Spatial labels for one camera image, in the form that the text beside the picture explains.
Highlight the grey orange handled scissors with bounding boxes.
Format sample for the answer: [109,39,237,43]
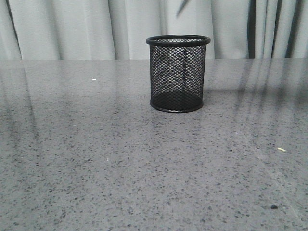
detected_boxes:
[176,0,189,17]

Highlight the black mesh pen bucket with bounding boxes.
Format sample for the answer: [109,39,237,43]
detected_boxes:
[146,35,211,113]

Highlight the grey pleated curtain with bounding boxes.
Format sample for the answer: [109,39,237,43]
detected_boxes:
[0,0,308,60]

